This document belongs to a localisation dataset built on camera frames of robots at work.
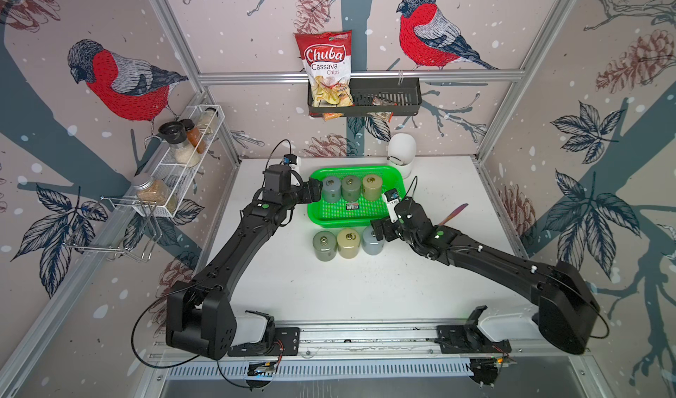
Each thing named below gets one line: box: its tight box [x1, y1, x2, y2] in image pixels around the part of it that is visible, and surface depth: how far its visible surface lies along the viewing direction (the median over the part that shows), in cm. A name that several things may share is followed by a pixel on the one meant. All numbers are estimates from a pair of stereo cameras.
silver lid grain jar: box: [132, 174, 171, 206], surface depth 61 cm
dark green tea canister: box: [312, 229, 338, 262], surface depth 87 cm
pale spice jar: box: [197, 107, 219, 135], surface depth 87 cm
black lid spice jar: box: [158, 120, 201, 169], surface depth 73 cm
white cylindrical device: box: [387, 132, 418, 179], surface depth 109 cm
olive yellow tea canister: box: [337, 228, 361, 259], surface depth 87 cm
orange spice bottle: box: [179, 117, 206, 155], surface depth 76 cm
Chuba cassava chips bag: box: [293, 29, 354, 121], surface depth 85 cm
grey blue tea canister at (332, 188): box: [322, 176, 342, 203], surface depth 103 cm
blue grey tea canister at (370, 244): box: [360, 225, 385, 256], surface depth 90 cm
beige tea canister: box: [362, 174, 383, 201], surface depth 103 cm
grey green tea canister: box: [341, 175, 362, 203], surface depth 103 cm
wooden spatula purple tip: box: [438, 203, 470, 227], surface depth 104 cm
